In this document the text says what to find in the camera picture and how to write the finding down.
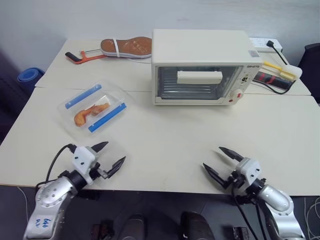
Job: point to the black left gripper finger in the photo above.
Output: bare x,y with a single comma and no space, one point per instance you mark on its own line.
100,146
116,167

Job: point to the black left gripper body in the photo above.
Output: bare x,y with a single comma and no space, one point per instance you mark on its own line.
94,172

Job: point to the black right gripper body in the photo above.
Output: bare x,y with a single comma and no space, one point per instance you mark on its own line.
238,186

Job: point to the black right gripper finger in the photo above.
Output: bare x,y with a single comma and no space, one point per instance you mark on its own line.
215,175
231,154

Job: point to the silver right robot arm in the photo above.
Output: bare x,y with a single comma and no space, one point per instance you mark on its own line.
277,200

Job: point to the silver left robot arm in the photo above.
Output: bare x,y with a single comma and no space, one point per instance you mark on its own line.
51,193

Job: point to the clear container with blue clips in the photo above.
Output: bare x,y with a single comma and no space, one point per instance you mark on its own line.
110,91

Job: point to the white cylinder with red end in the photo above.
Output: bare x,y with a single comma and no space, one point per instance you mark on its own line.
236,94

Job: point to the cream toaster oven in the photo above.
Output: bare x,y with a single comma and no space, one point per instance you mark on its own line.
200,47

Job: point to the blue container clip strip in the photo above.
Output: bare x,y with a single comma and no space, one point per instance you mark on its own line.
107,117
83,96

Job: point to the orange fried shrimp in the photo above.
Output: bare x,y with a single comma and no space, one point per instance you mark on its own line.
82,116

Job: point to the dark rounded shape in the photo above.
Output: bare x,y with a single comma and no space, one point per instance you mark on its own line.
136,227
195,226

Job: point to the white handwritten tape label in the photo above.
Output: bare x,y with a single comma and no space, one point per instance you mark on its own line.
45,225

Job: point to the black and red box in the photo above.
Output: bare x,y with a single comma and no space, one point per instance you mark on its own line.
272,80

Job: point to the yellow and white brush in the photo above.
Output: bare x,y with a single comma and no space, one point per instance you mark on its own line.
287,72

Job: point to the brown shoe sole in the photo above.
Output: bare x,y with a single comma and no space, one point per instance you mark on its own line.
132,46

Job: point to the white power strip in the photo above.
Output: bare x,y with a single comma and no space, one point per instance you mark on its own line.
260,43

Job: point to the black chair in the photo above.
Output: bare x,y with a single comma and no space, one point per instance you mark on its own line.
311,65

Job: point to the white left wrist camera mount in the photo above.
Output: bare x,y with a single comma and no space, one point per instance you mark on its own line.
83,158

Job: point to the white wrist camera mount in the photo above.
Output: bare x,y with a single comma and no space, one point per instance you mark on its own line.
83,158
248,170

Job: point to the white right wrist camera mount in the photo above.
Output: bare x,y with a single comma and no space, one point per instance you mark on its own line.
248,170

